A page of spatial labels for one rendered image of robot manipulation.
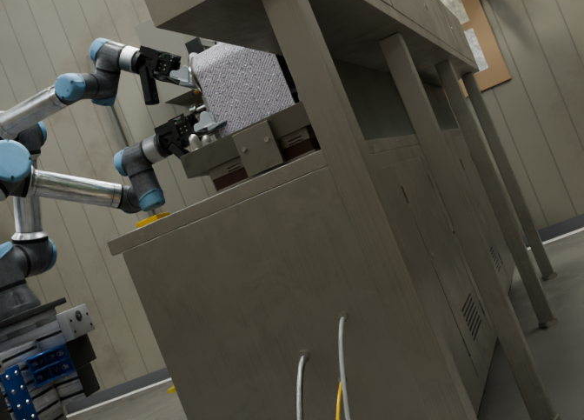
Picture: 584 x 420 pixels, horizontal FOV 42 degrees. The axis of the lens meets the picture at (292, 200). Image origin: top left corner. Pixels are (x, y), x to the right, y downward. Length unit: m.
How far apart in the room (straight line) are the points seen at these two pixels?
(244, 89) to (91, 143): 4.10
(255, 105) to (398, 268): 0.98
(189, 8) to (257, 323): 0.90
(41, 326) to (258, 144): 1.00
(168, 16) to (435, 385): 0.72
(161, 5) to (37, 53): 5.15
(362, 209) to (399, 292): 0.14
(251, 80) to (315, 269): 0.59
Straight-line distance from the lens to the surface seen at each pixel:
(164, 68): 2.26
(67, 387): 2.50
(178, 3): 1.25
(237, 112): 2.10
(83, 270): 6.24
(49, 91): 2.33
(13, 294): 2.55
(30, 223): 2.64
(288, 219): 1.79
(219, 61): 2.13
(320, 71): 1.22
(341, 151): 1.21
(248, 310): 1.87
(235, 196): 1.84
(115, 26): 6.11
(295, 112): 1.84
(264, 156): 1.84
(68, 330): 2.45
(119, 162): 2.24
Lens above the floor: 0.77
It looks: 1 degrees up
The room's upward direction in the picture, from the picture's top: 22 degrees counter-clockwise
